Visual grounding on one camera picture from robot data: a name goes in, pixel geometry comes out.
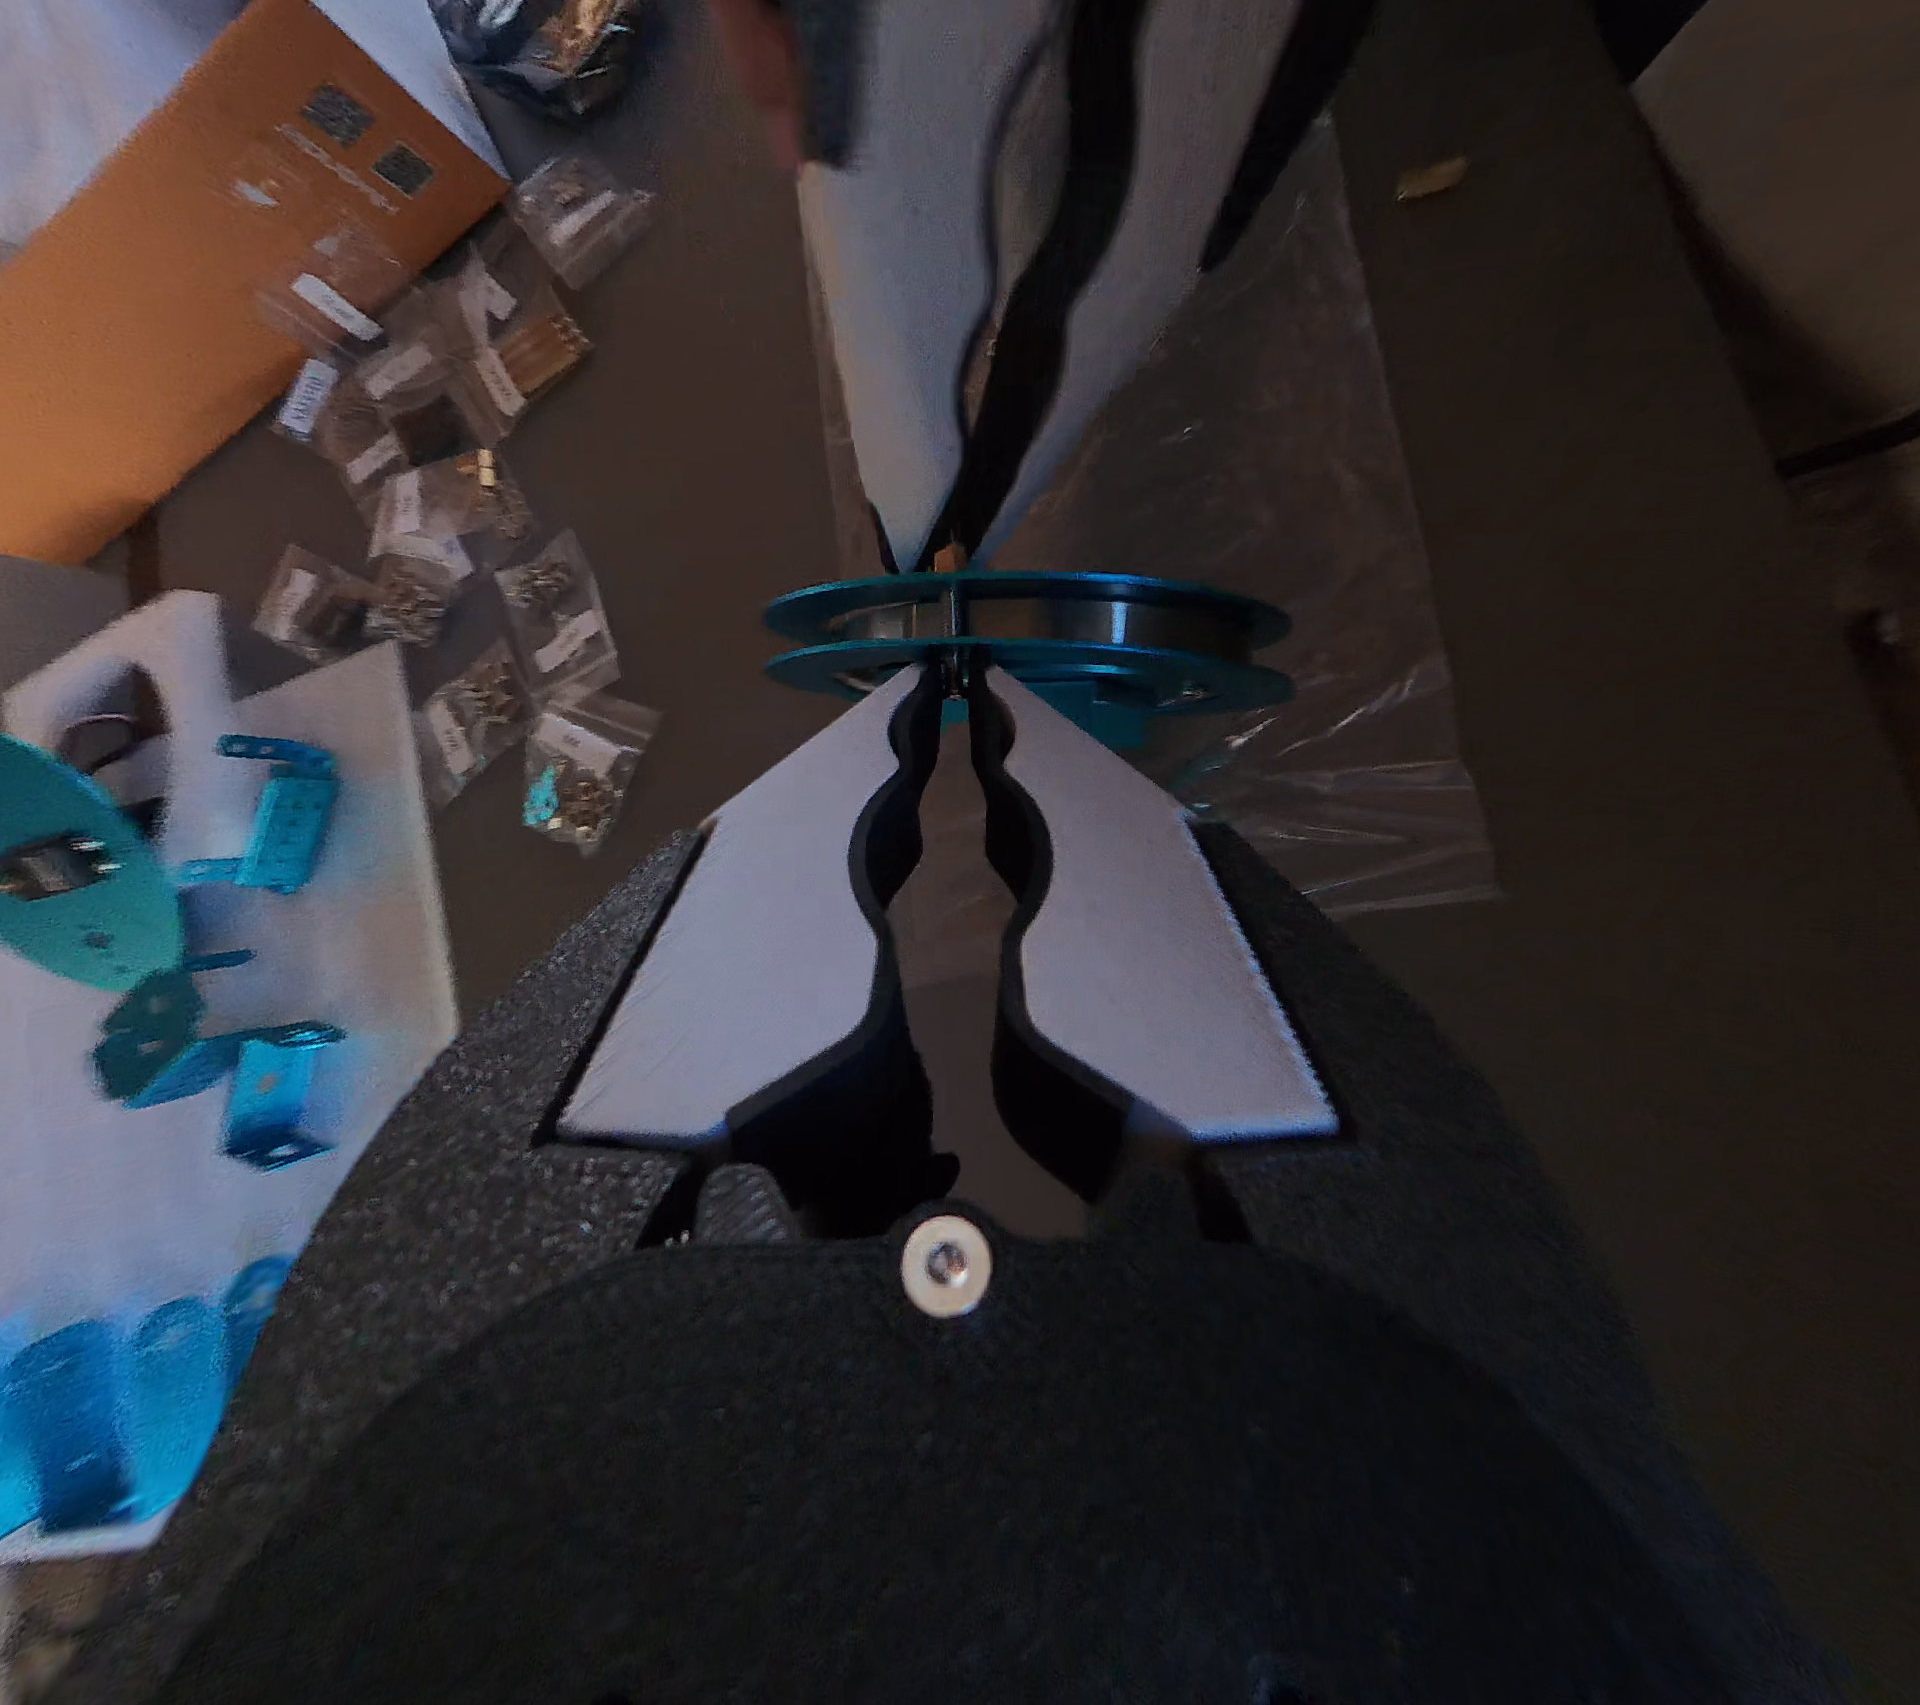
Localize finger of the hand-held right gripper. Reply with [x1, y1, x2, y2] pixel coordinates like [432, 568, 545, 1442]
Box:
[956, 0, 1328, 555]
[798, 0, 1085, 568]

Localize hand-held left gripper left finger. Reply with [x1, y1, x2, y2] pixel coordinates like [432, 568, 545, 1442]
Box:
[554, 667, 934, 1141]

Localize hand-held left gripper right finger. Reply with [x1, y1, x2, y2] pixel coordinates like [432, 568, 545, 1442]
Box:
[962, 667, 1336, 1149]

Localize blue metal turntable assembly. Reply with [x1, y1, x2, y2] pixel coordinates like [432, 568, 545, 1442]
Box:
[759, 568, 1295, 791]

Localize grey desk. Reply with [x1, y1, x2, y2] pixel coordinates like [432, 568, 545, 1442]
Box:
[128, 0, 1920, 1705]

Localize large clear plastic bag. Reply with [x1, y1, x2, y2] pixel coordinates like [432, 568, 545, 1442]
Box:
[808, 120, 1501, 987]

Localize dark shiny component bag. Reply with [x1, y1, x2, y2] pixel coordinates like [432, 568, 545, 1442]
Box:
[438, 0, 681, 120]

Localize white foam sheet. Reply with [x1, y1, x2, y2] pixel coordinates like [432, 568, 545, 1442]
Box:
[0, 587, 465, 1566]

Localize pile of small hardware bags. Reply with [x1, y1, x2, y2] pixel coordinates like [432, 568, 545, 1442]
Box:
[252, 150, 667, 864]

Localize person's beige jacket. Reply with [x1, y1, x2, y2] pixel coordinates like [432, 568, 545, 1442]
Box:
[1625, 0, 1920, 490]

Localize white foam block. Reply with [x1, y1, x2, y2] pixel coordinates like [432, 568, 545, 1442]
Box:
[0, 587, 235, 807]

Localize teal round plate with servo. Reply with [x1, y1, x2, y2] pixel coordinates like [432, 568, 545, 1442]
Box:
[0, 731, 192, 996]

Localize orange and white cardboard box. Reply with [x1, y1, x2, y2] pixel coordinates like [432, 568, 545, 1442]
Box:
[0, 0, 516, 568]

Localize small blue angled bracket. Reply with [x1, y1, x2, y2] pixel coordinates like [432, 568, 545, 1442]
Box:
[218, 1016, 351, 1175]

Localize blue perforated metal bracket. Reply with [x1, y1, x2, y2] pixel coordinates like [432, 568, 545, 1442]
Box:
[175, 731, 345, 899]

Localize teal folded metal bracket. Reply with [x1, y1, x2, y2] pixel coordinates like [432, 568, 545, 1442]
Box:
[90, 944, 261, 1112]

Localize blue U-shaped metal bracket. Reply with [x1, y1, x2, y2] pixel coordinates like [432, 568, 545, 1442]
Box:
[220, 1251, 305, 1382]
[125, 1291, 230, 1530]
[0, 1324, 132, 1538]

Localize servo cable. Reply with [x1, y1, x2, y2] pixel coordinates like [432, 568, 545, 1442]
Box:
[58, 702, 155, 781]

